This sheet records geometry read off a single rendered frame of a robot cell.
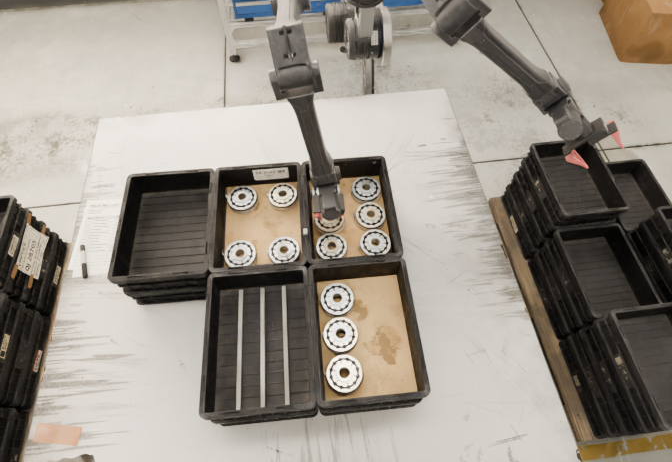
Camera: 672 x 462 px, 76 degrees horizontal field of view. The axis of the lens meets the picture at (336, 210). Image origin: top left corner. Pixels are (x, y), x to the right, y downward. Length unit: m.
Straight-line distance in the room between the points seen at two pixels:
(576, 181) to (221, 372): 1.75
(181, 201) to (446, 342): 1.04
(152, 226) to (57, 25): 2.90
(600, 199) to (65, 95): 3.35
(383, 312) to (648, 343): 1.09
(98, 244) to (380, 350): 1.10
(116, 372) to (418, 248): 1.09
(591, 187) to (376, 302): 1.30
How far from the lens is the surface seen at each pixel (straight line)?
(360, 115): 1.99
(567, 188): 2.26
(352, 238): 1.47
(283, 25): 0.96
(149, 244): 1.59
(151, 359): 1.58
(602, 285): 2.21
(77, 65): 3.83
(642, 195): 2.74
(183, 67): 3.49
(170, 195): 1.67
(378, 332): 1.35
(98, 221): 1.88
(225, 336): 1.38
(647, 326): 2.09
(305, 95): 0.98
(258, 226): 1.51
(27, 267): 2.32
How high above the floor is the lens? 2.13
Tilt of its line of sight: 58 degrees down
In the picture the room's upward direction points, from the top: straight up
